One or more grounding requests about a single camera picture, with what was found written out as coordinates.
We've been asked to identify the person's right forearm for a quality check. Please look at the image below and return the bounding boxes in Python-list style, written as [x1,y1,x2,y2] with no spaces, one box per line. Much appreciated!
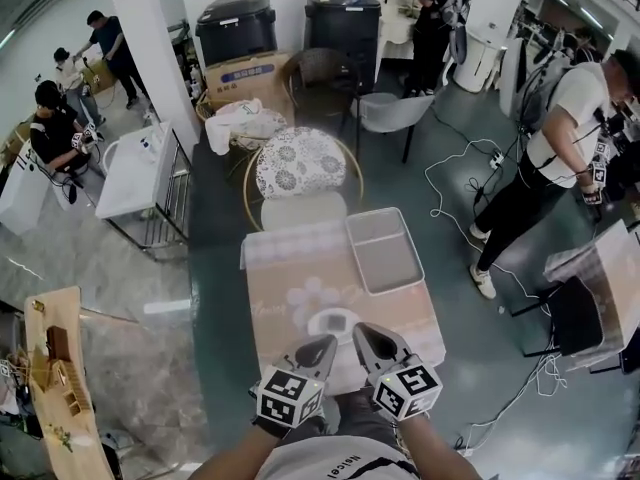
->
[397,411,484,480]

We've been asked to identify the small white item grey centre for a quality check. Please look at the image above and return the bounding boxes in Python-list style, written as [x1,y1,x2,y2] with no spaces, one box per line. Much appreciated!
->
[306,306,362,350]

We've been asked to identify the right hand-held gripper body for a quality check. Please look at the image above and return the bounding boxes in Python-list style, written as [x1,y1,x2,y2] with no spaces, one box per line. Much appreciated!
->
[367,353,444,422]

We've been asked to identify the white round cabinet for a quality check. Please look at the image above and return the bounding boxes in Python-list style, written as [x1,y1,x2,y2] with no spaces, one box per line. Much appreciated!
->
[451,23,504,94]

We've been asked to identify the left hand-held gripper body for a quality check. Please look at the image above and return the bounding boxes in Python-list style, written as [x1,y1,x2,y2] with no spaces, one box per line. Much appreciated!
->
[249,352,330,430]

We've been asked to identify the black-and-white floral cushion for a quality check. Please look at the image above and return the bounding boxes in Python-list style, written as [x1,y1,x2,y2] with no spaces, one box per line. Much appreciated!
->
[255,126,348,201]

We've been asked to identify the tangled white cables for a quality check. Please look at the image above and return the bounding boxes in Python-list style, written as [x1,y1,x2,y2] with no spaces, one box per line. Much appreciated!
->
[451,350,569,460]

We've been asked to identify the person's dark trousers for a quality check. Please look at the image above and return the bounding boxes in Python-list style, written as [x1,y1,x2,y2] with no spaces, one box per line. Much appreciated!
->
[322,389,402,447]

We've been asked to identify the person's left forearm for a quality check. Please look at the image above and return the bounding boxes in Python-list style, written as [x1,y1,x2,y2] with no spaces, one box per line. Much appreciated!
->
[185,415,301,480]

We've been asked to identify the white plastic bag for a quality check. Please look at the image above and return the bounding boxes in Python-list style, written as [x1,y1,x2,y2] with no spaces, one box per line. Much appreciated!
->
[204,97,290,157]

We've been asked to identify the gold wire chair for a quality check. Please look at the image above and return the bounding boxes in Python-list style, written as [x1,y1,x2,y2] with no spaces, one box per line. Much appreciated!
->
[242,126,366,234]

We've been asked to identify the white round seat cushion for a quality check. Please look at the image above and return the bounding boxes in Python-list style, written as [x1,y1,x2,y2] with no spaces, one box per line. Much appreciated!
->
[260,191,348,233]

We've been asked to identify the grey rectangular tray plate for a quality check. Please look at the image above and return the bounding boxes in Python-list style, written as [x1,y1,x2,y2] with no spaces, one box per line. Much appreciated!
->
[344,206,427,297]

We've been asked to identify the black chair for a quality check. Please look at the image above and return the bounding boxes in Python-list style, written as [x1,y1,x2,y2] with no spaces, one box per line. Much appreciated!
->
[510,274,605,360]

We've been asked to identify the white dressing table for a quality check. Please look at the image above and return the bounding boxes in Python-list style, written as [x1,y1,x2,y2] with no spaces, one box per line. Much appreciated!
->
[378,14,417,63]

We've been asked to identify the light wooden board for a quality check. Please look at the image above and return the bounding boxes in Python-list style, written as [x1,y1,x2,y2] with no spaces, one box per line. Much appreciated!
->
[23,285,115,480]

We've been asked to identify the grey plastic chair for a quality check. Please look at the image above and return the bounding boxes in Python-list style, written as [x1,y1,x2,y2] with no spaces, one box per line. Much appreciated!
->
[356,91,437,165]

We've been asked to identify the brown woven chair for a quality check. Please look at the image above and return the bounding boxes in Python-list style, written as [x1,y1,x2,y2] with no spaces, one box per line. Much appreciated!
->
[281,46,362,137]

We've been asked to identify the white table black frame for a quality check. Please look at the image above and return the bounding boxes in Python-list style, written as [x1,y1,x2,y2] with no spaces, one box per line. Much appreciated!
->
[93,119,195,263]

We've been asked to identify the table with patterned cloth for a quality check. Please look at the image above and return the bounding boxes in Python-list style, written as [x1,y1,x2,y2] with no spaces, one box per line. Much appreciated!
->
[542,219,640,375]

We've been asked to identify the cardboard box blue label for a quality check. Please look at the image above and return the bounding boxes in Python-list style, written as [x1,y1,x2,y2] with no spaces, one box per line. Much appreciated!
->
[204,49,297,115]

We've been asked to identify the plain cardboard box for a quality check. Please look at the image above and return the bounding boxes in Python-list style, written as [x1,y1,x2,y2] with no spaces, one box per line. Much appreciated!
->
[81,59,120,95]

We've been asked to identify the person's white shirt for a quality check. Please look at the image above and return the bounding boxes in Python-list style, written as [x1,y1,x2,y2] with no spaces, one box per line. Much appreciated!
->
[257,434,422,480]

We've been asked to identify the white floor cable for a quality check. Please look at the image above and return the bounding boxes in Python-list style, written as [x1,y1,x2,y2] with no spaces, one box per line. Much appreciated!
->
[423,137,551,302]

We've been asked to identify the black lidded bin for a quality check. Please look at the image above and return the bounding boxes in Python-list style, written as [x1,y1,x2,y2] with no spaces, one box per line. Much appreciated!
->
[194,0,279,68]
[303,0,384,97]

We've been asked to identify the wooden model house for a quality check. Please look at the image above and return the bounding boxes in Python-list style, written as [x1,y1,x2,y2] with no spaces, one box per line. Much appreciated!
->
[28,324,95,420]

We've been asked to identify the pink floral tablecloth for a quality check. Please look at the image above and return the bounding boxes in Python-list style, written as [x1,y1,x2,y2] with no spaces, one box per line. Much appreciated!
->
[240,216,448,395]

